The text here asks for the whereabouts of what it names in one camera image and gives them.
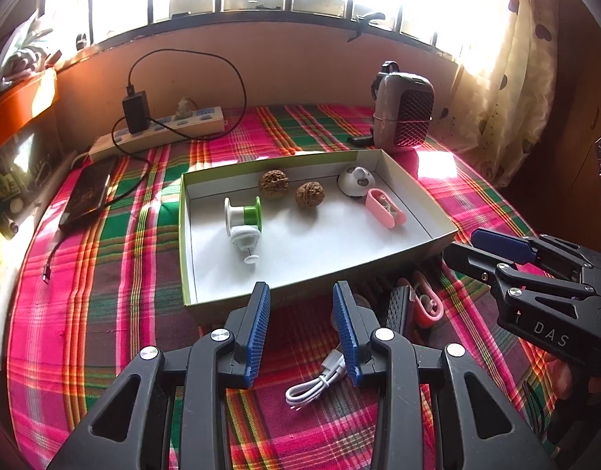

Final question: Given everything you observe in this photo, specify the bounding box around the brown walnut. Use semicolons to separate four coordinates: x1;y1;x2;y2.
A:
295;182;326;210
259;170;288;201

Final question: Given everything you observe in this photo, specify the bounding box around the black charger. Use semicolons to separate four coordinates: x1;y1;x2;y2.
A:
122;83;150;134

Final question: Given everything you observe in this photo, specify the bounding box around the pink green plaid blanket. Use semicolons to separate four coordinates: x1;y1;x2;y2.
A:
5;103;576;470

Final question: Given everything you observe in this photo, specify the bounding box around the black smartphone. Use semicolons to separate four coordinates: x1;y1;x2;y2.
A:
58;160;112;228

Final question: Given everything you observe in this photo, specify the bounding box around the black charging cable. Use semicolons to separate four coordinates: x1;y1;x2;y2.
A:
41;49;248;286

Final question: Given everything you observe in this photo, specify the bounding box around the black rectangular device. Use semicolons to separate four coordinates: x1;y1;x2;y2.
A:
385;285;419;338

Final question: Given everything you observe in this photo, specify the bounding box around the green white cardboard box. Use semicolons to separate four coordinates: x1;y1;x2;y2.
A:
179;149;459;325

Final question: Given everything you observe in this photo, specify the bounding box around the black window clip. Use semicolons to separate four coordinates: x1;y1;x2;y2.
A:
348;12;388;44

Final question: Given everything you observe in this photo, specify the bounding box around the salmon pink case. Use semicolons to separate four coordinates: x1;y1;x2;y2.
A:
408;270;445;329

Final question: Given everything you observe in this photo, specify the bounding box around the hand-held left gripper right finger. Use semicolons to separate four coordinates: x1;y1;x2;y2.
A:
332;281;556;470

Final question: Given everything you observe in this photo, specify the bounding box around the orange shelf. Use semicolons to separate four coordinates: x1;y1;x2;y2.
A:
0;69;58;155

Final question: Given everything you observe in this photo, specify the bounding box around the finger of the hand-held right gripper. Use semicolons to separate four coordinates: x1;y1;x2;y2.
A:
442;242;527;300
471;228;596;281

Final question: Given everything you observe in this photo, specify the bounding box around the person's right hand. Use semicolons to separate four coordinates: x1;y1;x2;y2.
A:
552;360;588;403

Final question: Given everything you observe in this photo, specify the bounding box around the green white spool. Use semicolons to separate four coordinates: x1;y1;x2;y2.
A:
224;196;263;237

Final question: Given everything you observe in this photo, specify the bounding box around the dotted cream curtain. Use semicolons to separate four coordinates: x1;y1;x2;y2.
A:
438;0;561;188

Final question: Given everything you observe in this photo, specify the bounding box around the grey red mesh heater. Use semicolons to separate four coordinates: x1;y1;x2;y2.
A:
370;61;436;152

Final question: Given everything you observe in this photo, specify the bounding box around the white power strip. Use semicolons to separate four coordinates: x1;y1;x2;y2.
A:
89;106;225;162

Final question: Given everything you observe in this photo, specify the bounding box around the white mushroom-shaped knob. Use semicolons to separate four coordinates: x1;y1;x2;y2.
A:
232;228;260;266

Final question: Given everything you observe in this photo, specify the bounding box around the white grey round gadget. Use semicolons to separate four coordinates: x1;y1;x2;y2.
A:
338;166;377;198

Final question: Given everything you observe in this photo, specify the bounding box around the light pink case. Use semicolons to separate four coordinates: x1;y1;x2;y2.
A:
365;188;408;229

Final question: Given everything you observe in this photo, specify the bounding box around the white round case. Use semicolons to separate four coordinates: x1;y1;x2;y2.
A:
352;295;376;321

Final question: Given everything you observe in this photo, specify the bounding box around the white cable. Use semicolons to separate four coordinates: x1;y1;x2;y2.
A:
285;349;346;408

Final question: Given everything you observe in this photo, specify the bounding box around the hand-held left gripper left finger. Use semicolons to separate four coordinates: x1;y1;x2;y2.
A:
48;281;272;470

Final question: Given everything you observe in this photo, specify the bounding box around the plastic bag with plant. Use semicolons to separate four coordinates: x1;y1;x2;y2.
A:
0;12;63;84

